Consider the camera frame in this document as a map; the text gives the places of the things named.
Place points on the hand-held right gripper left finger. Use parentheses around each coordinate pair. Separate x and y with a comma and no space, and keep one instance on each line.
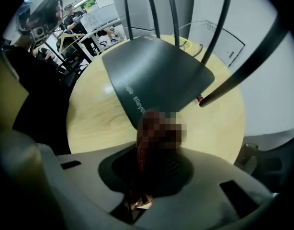
(84,174)

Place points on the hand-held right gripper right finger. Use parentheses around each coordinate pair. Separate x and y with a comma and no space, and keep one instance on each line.
(204,200)

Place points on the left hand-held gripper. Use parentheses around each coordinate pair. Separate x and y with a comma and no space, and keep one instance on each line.
(41,13)

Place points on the brown knitted cloth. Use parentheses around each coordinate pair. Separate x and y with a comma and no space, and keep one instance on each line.
(143,166)

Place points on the black router with antennas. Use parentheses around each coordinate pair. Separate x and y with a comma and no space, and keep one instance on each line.
(156,75)

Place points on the wooden clothes hanger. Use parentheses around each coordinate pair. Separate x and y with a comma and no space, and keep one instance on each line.
(65,36)

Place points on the green potted plant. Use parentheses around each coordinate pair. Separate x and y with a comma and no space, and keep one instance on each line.
(90,3)

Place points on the round wooden side table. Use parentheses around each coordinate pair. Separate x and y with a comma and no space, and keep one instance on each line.
(94,118)

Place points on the white carton box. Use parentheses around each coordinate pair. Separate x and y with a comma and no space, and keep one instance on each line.
(101,15)

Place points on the black swivel chair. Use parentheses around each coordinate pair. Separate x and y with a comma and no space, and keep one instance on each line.
(70,75)

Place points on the person's black clothing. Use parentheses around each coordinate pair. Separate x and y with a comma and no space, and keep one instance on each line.
(41,99)

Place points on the silver refrigerator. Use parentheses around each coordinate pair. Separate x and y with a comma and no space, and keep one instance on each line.
(139,6)

